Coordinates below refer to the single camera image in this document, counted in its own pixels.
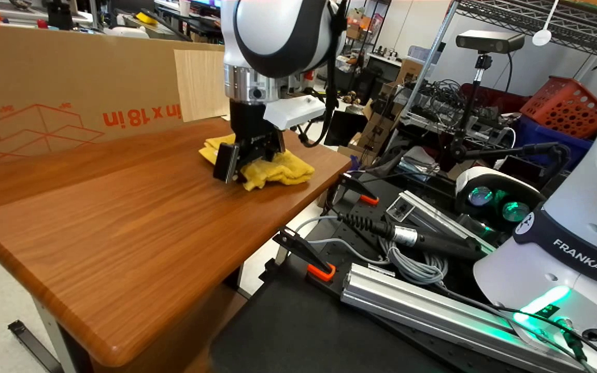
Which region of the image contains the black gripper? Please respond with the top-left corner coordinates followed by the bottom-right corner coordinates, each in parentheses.
top-left (213, 102), bottom-right (284, 183)

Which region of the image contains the yellow towel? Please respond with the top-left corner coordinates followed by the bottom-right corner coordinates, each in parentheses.
top-left (199, 134), bottom-right (316, 191)

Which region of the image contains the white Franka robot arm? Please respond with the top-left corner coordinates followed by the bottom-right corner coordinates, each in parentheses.
top-left (213, 0), bottom-right (597, 332)

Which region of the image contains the orange black clamp front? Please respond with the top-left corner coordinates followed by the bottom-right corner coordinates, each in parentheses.
top-left (274, 230), bottom-right (339, 284)

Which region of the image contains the orange black clamp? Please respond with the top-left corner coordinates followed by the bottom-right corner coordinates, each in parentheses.
top-left (340, 173), bottom-right (380, 208)
top-left (274, 230), bottom-right (339, 284)

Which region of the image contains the orange black clamp rear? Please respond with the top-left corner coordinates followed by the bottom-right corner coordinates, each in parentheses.
top-left (340, 173), bottom-right (380, 208)

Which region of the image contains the large cardboard box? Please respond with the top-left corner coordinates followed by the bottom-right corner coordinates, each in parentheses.
top-left (0, 27), bottom-right (229, 164)

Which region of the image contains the blue plastic bin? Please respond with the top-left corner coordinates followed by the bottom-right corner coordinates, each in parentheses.
top-left (515, 117), bottom-right (592, 169)

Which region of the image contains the black table leg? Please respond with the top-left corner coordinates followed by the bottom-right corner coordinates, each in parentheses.
top-left (9, 301), bottom-right (81, 373)

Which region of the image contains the red plastic crate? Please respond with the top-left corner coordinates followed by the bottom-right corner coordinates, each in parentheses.
top-left (521, 76), bottom-right (597, 138)

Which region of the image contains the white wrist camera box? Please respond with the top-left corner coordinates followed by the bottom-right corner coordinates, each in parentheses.
top-left (263, 95), bottom-right (326, 130)

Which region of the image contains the aluminium extrusion rail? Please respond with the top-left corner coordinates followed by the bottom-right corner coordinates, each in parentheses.
top-left (340, 264), bottom-right (586, 373)

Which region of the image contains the grey coiled cable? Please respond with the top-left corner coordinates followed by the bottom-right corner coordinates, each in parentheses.
top-left (384, 240), bottom-right (452, 288)

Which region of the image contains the black camera on stand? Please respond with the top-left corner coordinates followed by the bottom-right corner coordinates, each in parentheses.
top-left (451, 29), bottom-right (524, 160)

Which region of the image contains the wire metal shelf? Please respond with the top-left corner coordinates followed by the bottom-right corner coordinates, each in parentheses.
top-left (400, 0), bottom-right (597, 120)

